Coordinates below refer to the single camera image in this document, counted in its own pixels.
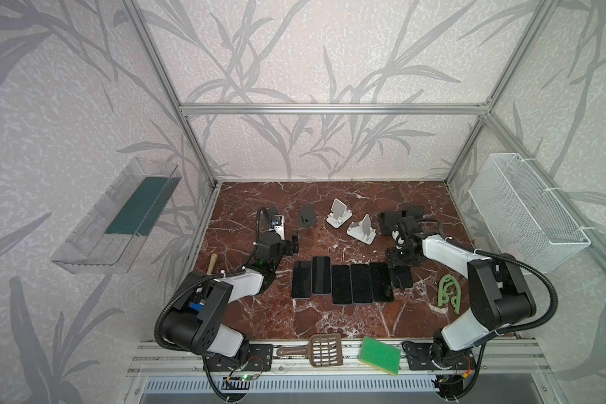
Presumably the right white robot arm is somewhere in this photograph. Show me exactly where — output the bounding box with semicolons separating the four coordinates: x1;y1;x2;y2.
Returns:
385;216;559;370

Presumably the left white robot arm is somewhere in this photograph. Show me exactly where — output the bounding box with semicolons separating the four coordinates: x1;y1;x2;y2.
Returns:
153;206;299;370

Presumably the black stand back left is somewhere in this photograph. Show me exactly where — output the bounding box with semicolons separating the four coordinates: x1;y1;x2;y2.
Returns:
297;204;317;229

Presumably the black stand front left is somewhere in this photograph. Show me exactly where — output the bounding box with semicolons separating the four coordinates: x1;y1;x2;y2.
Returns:
403;205;425;222

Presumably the white phone stand back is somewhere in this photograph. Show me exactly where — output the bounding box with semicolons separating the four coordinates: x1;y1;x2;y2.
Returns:
326;199;353;229

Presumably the green plastic hook toy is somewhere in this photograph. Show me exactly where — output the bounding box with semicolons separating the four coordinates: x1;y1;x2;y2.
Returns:
438;274;462;315

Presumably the pink object in basket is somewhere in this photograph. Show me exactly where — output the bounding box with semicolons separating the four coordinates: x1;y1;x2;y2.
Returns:
502;242;524;261

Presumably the green yellow sponge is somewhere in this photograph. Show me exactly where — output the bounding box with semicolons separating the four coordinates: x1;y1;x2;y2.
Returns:
358;337;402;376

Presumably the brown slotted scoop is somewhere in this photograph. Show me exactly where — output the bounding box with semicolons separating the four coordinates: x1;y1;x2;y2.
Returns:
276;333;343;368

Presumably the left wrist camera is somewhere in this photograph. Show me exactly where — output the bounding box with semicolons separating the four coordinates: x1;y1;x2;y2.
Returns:
269;214;285;240

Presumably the blue shovel wooden handle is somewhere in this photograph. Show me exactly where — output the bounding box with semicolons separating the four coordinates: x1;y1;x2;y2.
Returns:
206;254;219;275

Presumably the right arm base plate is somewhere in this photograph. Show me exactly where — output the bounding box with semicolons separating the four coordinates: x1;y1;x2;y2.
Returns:
402;341;476;372

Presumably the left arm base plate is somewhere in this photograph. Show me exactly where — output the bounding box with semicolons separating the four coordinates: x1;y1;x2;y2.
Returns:
205;343;274;373

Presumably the white wire basket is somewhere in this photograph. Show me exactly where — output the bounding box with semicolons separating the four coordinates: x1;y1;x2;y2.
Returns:
469;153;591;273

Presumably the aluminium front rail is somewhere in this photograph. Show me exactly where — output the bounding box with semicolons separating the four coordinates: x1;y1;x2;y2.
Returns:
126;338;553;377

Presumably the clear plastic wall tray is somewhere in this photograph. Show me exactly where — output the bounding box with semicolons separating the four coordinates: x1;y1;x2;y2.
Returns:
52;158;182;274

